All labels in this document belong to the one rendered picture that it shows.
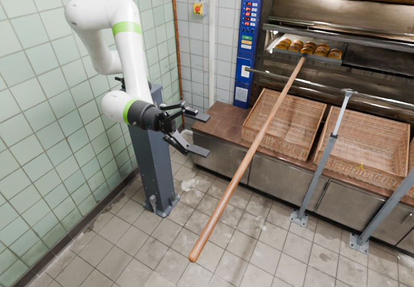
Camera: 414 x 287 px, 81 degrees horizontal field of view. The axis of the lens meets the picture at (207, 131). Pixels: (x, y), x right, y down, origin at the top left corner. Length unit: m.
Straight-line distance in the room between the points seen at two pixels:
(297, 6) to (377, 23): 0.53
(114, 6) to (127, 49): 0.18
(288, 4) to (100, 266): 2.41
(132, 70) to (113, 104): 0.21
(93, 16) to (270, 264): 1.96
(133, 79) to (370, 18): 1.61
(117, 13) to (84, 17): 0.13
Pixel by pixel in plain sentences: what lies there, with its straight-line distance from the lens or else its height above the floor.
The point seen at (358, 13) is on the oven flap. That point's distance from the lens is 2.07.
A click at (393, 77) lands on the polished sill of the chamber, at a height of 1.17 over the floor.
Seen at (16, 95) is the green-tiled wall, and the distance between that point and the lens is 1.70.
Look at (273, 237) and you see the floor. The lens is 2.28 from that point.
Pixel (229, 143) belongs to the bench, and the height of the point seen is 0.53.
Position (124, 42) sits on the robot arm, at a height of 1.63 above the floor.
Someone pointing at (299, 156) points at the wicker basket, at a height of 0.61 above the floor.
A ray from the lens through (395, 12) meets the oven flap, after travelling 2.09.
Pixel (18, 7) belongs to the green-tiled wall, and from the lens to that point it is 1.65.
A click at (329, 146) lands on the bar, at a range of 1.79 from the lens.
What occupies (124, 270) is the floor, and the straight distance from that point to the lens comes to 2.19.
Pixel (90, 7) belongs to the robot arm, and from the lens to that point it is 1.16.
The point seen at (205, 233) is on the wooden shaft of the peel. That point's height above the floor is 1.18.
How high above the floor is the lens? 1.96
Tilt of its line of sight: 39 degrees down
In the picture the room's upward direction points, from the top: straight up
